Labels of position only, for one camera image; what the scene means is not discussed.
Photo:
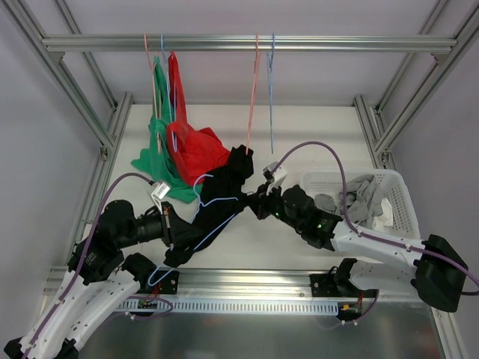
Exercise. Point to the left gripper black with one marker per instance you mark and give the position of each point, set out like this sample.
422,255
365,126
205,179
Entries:
167,228

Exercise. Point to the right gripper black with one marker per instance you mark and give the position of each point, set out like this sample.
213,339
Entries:
263,202

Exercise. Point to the black tank top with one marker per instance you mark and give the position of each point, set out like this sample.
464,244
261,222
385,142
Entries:
228,181

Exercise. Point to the blue hanger with black top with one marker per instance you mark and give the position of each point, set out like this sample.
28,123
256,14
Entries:
213,232

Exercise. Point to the red tank top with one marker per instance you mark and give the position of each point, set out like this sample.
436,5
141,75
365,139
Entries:
194,152

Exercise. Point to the grey tank top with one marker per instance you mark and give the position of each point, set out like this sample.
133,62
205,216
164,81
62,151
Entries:
363,201

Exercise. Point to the white tank top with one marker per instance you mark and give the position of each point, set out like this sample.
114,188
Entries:
386,219

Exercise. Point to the pink hanger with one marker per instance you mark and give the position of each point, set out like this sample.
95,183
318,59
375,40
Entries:
257,58
157,96

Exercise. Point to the blue hanger with red top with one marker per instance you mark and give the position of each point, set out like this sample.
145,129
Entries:
165,60

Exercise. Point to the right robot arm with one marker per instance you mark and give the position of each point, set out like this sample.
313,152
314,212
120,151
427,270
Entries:
375,261

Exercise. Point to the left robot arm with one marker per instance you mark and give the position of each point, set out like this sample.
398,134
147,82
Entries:
99,278

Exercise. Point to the green tank top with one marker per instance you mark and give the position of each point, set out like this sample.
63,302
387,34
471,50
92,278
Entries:
155,160

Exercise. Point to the white plastic basket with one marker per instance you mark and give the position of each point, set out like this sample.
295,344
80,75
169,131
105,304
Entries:
391,182

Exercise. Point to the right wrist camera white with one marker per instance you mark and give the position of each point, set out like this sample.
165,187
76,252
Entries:
274,175

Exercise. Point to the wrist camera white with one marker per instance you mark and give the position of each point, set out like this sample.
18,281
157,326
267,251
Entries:
274,175
159,191

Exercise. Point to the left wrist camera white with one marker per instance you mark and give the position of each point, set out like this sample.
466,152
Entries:
159,191

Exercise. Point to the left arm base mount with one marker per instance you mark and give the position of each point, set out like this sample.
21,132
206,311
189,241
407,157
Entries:
164,280

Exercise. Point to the aluminium front rail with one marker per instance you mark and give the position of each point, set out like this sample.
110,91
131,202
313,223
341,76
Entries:
283,284

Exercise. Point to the white slotted cable duct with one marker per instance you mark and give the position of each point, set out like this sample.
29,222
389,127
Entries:
230,306

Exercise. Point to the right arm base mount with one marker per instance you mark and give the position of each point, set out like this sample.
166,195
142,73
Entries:
335,282

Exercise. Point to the aluminium hanging rail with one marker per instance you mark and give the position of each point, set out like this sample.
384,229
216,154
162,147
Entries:
244,43

